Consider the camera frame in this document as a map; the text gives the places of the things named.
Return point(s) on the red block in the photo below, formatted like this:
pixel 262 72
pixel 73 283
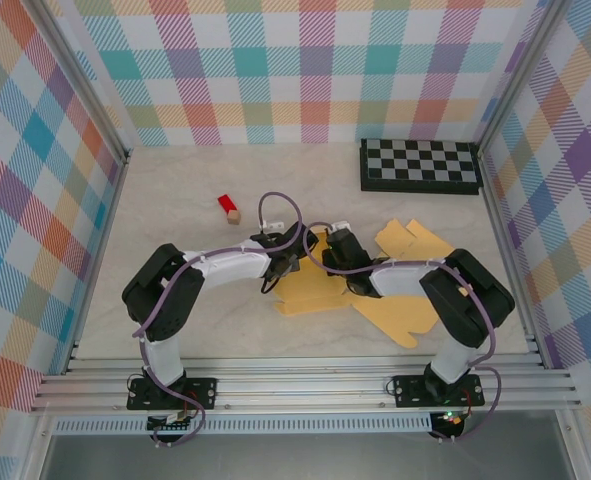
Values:
pixel 227 202

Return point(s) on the aluminium frame post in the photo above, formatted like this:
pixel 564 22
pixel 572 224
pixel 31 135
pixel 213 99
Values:
pixel 516 75
pixel 85 75

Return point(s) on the black and grey checkerboard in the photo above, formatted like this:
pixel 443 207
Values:
pixel 420 165

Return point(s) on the aluminium side rail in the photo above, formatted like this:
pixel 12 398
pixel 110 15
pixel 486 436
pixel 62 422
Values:
pixel 508 235
pixel 101 250

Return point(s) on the small circuit board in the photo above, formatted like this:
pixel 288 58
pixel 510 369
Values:
pixel 172 425
pixel 452 420

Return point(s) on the small wooden cube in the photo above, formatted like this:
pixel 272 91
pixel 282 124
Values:
pixel 234 217

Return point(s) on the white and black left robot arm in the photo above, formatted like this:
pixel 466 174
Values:
pixel 225 270

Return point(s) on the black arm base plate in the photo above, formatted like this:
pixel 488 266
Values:
pixel 410 392
pixel 202 390

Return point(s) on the yellow paper box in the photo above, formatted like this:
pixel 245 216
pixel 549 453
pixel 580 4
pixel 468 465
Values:
pixel 405 315
pixel 305 297

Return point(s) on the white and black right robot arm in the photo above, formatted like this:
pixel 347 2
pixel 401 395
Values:
pixel 405 280

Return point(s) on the grey metal panel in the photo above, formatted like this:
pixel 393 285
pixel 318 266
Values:
pixel 300 460

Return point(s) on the aluminium front rail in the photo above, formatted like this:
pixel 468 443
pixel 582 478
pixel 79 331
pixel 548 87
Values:
pixel 300 385

